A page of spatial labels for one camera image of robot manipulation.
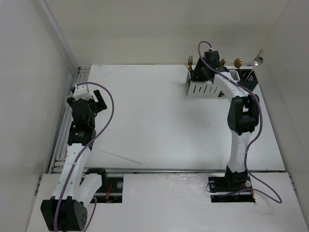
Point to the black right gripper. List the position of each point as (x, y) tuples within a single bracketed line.
[(196, 71)]

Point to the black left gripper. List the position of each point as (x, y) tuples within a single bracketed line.
[(99, 105)]

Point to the copper four-tine fork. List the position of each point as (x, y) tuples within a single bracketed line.
[(189, 67)]

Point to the gold fork green handle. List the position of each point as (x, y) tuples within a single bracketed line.
[(190, 60)]

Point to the gold knife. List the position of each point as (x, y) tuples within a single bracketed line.
[(222, 62)]

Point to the clear chopstick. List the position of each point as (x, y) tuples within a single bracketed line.
[(122, 157)]

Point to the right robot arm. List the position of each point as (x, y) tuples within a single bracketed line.
[(242, 118)]

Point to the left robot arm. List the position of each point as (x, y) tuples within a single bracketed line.
[(66, 210)]

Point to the white utensil caddy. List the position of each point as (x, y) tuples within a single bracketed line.
[(203, 90)]

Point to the copper round spoon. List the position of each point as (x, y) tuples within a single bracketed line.
[(238, 64)]

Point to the black utensil caddy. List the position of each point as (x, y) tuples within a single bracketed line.
[(243, 81)]

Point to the silver spoon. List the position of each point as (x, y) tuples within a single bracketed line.
[(257, 61)]

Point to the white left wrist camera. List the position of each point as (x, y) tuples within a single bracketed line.
[(81, 92)]

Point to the aluminium table edge rail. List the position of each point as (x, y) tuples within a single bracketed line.
[(60, 143)]

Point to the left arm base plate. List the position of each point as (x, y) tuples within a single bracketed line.
[(111, 190)]

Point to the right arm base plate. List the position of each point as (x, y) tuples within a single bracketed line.
[(223, 191)]

